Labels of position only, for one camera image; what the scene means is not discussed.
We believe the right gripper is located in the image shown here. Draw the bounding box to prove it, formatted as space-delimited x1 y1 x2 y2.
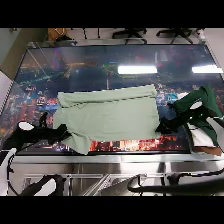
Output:
155 115 181 135

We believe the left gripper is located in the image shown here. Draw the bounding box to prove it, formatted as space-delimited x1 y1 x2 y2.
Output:
48 123 72 145

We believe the light green shirt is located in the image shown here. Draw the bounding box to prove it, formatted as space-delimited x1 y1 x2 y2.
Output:
52 83 162 156

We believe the white garment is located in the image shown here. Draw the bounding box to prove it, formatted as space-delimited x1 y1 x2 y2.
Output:
189 122 218 150

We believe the dark green garment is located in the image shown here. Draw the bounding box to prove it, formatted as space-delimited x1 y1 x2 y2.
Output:
172 85 224 144

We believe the brown garment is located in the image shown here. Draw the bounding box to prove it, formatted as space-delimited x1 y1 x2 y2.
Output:
192 145 223 158

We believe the black office chair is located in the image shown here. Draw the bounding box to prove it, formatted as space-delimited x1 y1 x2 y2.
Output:
111 27 148 45
155 27 195 45

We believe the brown cardboard box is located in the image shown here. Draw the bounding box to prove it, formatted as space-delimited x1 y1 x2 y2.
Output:
47 27 68 42

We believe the silver frame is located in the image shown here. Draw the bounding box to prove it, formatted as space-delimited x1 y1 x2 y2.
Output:
0 152 224 197

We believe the black cable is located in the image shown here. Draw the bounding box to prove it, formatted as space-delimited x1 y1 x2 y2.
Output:
5 154 21 197

